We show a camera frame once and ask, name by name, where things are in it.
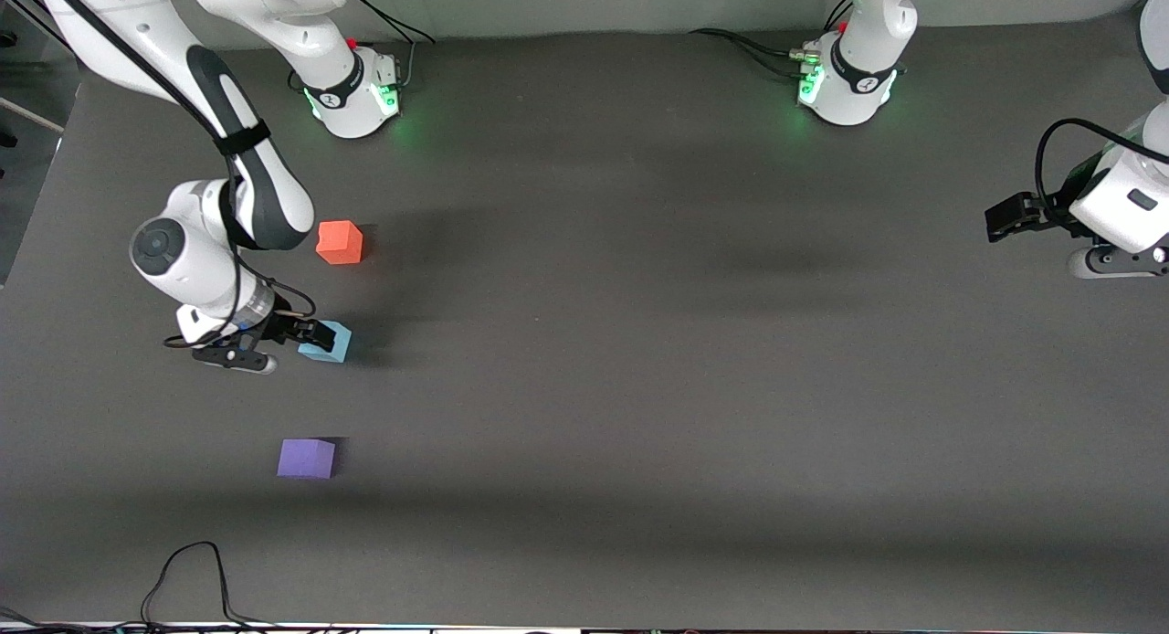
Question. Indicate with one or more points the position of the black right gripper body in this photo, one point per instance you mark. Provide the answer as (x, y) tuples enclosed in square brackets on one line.
[(277, 327)]

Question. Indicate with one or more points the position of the purple foam block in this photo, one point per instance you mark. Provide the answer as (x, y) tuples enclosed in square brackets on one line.
[(306, 459)]

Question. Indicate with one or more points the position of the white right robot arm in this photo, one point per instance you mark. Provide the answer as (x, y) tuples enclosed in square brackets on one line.
[(183, 250)]

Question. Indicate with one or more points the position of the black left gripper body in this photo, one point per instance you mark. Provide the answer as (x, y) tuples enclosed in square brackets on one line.
[(1057, 207)]

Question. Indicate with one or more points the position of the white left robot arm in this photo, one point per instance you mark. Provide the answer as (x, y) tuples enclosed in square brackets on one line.
[(858, 68)]

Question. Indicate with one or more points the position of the light blue foam block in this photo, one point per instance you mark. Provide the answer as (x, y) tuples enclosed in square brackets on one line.
[(331, 343)]

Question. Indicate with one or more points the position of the orange foam block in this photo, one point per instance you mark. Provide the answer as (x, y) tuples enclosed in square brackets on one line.
[(340, 242)]

